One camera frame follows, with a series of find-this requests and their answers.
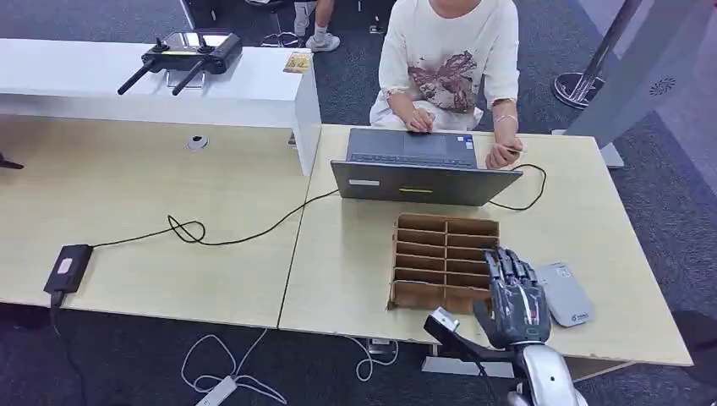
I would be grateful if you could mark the person's right hand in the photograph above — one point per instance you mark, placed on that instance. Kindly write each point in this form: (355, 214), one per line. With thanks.
(420, 119)

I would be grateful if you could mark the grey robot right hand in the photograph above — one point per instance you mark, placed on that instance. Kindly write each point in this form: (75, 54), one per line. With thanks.
(518, 308)

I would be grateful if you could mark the person's left hand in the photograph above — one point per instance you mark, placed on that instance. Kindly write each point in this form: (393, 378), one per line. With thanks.
(504, 157)

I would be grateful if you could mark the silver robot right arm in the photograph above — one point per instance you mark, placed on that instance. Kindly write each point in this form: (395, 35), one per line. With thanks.
(546, 375)

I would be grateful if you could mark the grey laptop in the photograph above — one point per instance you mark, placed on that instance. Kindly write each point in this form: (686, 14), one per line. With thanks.
(423, 185)

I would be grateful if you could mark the seated person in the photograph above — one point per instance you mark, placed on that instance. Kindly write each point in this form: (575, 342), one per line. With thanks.
(448, 56)

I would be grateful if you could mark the white desk foot bar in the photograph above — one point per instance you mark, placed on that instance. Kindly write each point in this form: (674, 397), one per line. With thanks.
(454, 367)

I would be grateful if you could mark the wooden divided card box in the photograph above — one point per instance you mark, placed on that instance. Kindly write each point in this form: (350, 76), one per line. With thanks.
(434, 263)

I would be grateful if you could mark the chrome stanchion pole with base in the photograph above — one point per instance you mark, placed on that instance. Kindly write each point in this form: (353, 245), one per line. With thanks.
(580, 84)

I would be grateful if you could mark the standing person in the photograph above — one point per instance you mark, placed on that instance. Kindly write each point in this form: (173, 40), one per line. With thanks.
(319, 33)

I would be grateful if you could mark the grey standing panel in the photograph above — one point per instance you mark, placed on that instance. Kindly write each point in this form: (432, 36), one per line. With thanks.
(638, 73)

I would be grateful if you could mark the chrome office chair base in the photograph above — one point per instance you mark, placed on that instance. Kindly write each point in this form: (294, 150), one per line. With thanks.
(283, 39)

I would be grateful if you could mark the white desk shelf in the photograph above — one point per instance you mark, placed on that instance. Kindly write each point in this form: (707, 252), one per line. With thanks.
(241, 92)

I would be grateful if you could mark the white round desk grommet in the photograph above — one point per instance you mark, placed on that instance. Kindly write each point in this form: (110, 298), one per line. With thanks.
(198, 142)

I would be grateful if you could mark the black remote controller with antennas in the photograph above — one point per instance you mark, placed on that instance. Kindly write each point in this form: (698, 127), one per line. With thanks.
(196, 53)

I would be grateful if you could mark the white power strip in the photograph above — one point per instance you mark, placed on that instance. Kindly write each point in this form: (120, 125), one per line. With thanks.
(217, 392)

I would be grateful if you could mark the black power adapter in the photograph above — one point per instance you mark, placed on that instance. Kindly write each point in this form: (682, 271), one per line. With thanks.
(68, 269)

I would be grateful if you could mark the black object at desk edge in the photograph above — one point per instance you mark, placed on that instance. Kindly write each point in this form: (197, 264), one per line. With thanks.
(8, 163)

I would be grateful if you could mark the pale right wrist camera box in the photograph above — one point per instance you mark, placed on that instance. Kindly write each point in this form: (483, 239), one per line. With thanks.
(442, 322)

